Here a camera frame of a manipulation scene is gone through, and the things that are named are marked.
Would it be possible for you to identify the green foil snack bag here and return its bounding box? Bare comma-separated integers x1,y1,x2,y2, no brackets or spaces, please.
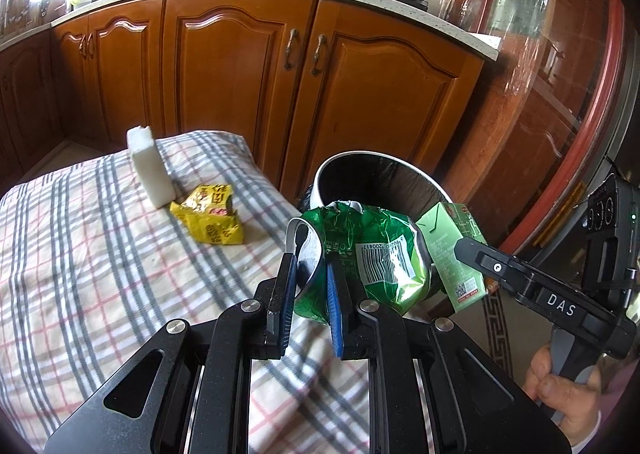
289,201,437,331

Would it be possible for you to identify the narrow wooden cabinet door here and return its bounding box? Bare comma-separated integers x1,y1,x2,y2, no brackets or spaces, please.
51,16,93,150

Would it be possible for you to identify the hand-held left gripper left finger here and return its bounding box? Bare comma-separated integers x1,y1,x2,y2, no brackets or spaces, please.
42,251,301,454

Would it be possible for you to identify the dark wooden sink cabinet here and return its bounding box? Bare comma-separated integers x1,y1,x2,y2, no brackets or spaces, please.
0,29,63,185

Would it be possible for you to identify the yellow snack wrapper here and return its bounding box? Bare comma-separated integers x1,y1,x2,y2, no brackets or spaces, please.
170,183,245,246

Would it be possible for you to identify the white box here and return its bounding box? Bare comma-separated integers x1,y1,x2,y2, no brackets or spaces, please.
126,125,176,209

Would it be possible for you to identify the person's right hand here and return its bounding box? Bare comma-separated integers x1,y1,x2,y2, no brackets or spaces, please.
522,346,603,437

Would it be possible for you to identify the wooden glass display cabinet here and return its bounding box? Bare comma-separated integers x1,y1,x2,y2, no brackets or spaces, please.
440,0,628,260

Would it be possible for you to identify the green drink carton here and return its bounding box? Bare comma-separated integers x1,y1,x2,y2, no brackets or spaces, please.
415,201,493,316

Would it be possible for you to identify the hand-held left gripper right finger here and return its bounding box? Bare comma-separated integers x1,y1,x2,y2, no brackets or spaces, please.
324,256,573,454

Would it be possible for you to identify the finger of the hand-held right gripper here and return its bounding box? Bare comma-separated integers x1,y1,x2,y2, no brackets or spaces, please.
452,238,540,305

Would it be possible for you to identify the white bin with black liner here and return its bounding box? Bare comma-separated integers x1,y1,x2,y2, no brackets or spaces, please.
299,150,468,300

